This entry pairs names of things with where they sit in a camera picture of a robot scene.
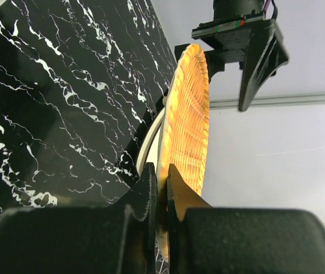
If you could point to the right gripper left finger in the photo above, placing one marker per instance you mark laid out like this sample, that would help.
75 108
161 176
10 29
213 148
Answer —
116 239

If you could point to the orange wicker plate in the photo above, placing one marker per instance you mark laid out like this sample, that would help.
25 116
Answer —
184 131

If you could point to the black marble pattern mat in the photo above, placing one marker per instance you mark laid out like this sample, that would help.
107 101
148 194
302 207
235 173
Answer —
80 84

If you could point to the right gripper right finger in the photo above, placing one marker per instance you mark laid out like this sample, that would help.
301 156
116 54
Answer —
206 239

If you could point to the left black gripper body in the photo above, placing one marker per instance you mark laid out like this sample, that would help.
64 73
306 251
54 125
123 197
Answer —
227 34

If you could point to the white black-rimmed square plate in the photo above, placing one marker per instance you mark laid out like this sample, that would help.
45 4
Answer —
150 145

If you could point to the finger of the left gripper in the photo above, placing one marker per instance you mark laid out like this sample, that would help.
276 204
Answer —
264 54

